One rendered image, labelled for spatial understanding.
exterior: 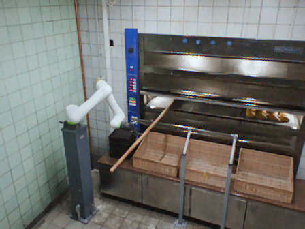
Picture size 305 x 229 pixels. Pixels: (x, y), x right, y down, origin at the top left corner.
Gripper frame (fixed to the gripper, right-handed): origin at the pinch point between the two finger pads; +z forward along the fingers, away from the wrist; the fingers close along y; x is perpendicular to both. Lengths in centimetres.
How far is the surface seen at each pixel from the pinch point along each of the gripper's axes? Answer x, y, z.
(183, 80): -64, -39, 24
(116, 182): -7, 86, -41
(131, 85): -58, -27, -41
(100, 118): -61, 29, -94
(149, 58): -62, -62, -19
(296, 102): -62, -29, 146
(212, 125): -64, 13, 63
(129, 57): -58, -62, -43
